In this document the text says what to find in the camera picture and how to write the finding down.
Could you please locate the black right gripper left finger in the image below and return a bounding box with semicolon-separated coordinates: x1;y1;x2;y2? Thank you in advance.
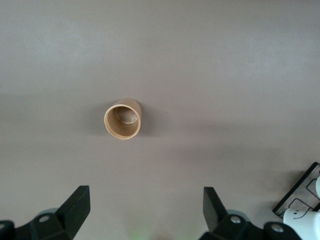
14;185;91;240

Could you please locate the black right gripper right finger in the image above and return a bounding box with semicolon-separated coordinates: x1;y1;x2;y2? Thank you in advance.
202;186;266;240

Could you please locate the dark transparent cup rack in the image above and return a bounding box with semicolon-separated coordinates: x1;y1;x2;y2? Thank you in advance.
271;161;320;218

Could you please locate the white cup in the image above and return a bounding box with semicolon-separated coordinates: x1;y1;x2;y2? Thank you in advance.
282;206;320;240

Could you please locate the brown bamboo cup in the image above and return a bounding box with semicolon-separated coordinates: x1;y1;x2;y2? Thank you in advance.
103;97;143;141

